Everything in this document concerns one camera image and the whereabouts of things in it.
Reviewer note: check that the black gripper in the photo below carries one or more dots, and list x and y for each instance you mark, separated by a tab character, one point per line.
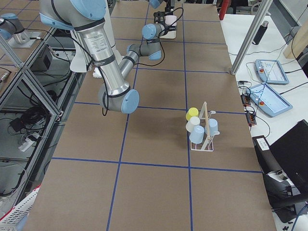
167	7
170	28

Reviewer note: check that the yellow plastic cup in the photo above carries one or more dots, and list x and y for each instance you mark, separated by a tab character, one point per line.
192	112

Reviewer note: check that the cream white plastic cup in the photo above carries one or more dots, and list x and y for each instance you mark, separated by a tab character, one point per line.
192	122

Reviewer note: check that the light blue plastic cup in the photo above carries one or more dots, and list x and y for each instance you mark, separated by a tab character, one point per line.
213	126

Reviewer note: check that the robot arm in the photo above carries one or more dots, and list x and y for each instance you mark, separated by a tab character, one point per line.
90	20
155	3

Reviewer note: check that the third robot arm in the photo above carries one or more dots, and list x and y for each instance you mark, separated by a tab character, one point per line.
14	32

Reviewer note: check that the cream plastic tray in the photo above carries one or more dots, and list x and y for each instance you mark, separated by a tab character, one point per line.
162	36

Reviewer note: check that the black water bottle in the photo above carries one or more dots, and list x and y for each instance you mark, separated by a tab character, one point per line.
260	33

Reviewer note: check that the blue teach pendant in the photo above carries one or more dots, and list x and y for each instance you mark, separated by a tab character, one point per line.
271	71
268	100

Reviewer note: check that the orange terminal block board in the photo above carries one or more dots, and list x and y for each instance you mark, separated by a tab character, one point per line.
250	112

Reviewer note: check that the black laptop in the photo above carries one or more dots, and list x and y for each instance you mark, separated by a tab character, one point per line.
291	153

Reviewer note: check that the black labelled box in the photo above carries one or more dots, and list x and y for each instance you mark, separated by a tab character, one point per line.
267	161

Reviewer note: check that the white power strip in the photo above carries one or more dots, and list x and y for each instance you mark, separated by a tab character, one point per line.
30	139

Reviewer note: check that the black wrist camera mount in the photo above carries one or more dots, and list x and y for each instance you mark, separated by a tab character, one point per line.
159	17

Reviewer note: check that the aluminium frame post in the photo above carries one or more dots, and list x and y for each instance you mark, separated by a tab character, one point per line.
258	19

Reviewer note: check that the white wire cup rack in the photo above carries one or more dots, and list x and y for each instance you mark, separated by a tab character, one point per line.
207	143

